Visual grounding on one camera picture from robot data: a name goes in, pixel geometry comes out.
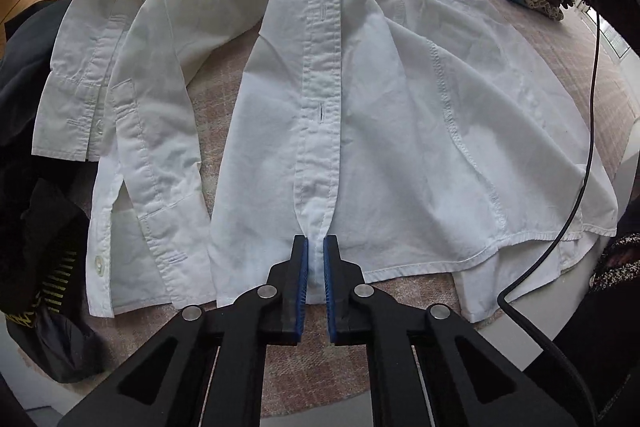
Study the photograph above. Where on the pink plaid blanket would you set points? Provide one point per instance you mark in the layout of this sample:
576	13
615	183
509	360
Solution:
210	97

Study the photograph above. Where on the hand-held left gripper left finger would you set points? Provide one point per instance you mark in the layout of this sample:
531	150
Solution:
301	287

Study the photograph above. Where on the white button shirt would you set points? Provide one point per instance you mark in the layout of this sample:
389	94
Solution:
400	107

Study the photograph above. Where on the pile of dark clothes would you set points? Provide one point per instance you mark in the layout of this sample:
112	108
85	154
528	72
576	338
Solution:
30	57

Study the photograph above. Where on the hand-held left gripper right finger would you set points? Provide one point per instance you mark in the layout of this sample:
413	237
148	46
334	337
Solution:
329	287

